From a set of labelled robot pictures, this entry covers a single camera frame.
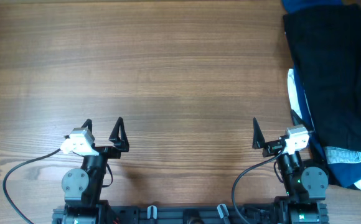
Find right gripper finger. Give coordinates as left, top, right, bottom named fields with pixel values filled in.
left=252, top=117, right=266, bottom=149
left=290, top=110, right=312, bottom=131

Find black shorts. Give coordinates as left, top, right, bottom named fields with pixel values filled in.
left=283, top=4, right=361, bottom=152

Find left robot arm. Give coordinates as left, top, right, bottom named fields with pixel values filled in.
left=52, top=117, right=129, bottom=224

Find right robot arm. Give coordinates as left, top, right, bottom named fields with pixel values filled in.
left=244, top=111, right=329, bottom=224

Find right black camera cable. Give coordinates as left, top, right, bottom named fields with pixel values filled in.
left=232, top=148, right=286, bottom=224

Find black camera cable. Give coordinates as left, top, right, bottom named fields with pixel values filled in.
left=232, top=148, right=286, bottom=224
left=2, top=148, right=62, bottom=224

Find left black camera cable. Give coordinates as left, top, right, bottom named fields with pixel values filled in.
left=2, top=148, right=62, bottom=224

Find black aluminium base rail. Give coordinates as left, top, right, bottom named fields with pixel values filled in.
left=51, top=202, right=329, bottom=224

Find left grey rail clip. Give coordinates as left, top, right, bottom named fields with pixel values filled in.
left=147, top=205, right=157, bottom=220

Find grey rail clip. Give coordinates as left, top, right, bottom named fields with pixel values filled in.
left=147, top=205, right=157, bottom=220
left=217, top=203, right=230, bottom=224

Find right grey rail clip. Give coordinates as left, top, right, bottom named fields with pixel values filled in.
left=217, top=203, right=230, bottom=224

